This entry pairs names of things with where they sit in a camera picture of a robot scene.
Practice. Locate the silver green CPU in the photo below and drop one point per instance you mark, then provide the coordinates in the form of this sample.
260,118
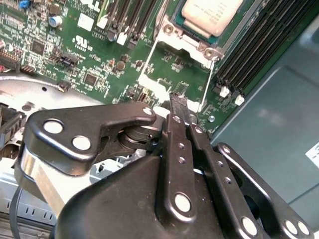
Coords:
211,15

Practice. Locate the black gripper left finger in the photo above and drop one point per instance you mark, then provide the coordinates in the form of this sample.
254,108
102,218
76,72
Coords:
62,129

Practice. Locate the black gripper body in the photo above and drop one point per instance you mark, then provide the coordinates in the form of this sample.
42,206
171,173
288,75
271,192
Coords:
119,206

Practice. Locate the silver socket cover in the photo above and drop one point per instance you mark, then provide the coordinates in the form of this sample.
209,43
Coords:
149,83

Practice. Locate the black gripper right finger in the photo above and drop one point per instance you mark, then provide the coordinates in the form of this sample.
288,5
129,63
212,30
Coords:
219,174

